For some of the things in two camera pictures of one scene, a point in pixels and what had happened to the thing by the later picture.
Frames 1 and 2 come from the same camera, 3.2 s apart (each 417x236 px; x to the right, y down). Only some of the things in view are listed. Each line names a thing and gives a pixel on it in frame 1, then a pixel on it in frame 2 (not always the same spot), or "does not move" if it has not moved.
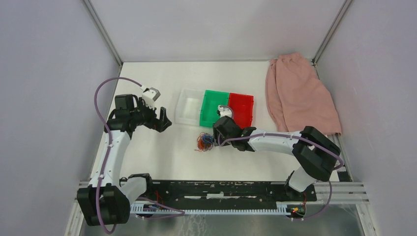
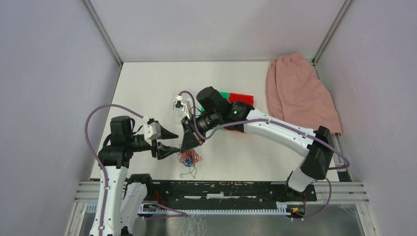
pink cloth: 297,98 does not move
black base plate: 225,193 does not move
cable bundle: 204,142 -> 189,158
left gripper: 159,125 -> 164,151
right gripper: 216,138 -> 190,139
